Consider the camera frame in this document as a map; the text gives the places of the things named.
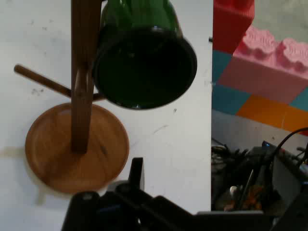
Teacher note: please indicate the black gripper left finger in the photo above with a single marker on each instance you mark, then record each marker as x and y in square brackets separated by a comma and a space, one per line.
[125, 211]

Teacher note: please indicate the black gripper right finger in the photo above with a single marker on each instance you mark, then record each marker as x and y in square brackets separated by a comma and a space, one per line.
[240, 222]

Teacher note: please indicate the green enamel mug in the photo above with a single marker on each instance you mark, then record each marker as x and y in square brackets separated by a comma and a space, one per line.
[144, 67]

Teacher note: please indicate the grey box of clutter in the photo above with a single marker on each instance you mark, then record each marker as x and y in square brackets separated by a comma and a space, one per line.
[252, 183]

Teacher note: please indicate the orange foam floor mat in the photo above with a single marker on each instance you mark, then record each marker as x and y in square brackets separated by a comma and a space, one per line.
[272, 113]

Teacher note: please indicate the teal foam floor mat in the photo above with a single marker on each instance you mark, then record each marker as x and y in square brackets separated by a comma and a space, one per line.
[226, 96]

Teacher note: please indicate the wooden mug tree stand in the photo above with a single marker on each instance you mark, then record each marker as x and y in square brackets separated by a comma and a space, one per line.
[81, 72]

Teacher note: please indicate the pink foam building block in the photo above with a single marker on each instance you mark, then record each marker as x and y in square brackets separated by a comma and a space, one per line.
[264, 72]

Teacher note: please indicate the red foam building block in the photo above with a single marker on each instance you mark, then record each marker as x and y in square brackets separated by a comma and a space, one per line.
[228, 24]

